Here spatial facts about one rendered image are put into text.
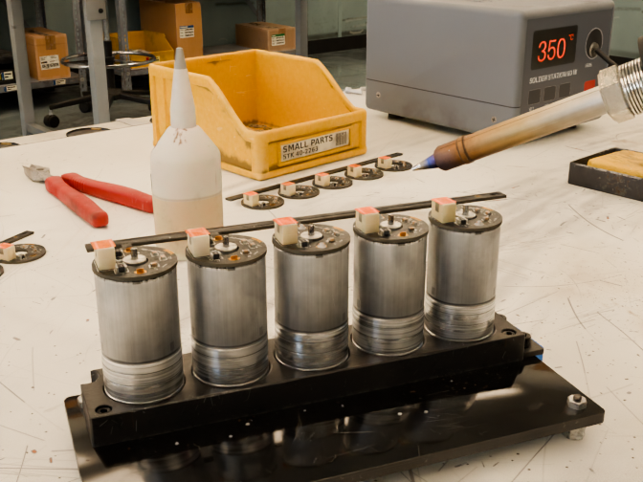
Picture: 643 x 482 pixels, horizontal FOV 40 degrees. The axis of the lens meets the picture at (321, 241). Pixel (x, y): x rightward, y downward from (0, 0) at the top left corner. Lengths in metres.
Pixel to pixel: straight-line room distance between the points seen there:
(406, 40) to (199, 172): 0.31
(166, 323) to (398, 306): 0.08
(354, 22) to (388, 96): 5.48
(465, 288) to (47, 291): 0.20
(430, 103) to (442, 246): 0.39
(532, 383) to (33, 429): 0.17
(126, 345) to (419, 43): 0.46
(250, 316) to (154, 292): 0.03
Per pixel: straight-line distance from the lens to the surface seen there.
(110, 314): 0.26
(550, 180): 0.57
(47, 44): 4.49
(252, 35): 5.29
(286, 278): 0.28
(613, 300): 0.41
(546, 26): 0.64
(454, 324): 0.31
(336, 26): 6.07
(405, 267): 0.29
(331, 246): 0.27
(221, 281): 0.26
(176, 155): 0.42
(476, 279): 0.30
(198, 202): 0.42
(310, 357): 0.29
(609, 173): 0.55
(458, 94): 0.66
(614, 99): 0.25
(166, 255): 0.27
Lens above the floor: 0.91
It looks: 21 degrees down
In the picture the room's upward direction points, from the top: straight up
